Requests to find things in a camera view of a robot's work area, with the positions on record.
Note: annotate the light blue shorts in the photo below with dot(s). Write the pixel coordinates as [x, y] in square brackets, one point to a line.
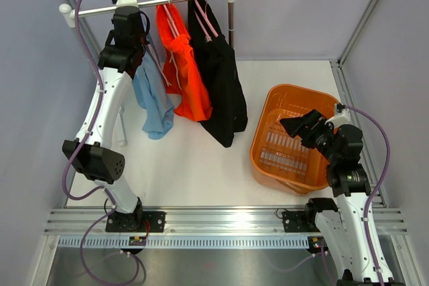
[151, 95]

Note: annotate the orange plastic basket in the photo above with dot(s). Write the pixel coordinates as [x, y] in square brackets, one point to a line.
[279, 161]

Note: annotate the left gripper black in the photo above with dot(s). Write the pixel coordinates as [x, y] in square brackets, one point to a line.
[145, 41]

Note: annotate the silver white clothes rack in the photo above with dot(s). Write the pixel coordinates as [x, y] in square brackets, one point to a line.
[114, 68]

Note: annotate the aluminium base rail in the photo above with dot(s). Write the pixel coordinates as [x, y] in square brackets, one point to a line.
[238, 221]

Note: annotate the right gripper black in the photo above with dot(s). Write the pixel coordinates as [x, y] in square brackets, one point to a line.
[314, 119]

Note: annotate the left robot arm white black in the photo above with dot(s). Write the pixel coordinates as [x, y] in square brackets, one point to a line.
[90, 152]

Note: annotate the orange shorts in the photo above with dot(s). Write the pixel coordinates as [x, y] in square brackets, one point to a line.
[180, 69]

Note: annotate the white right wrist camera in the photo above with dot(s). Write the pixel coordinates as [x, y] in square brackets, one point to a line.
[341, 116]

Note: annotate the black shorts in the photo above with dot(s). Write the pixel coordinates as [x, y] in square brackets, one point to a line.
[216, 63]

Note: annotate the white slotted cable duct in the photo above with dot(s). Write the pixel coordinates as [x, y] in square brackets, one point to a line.
[187, 242]

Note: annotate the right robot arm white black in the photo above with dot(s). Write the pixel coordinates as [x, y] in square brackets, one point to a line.
[345, 220]

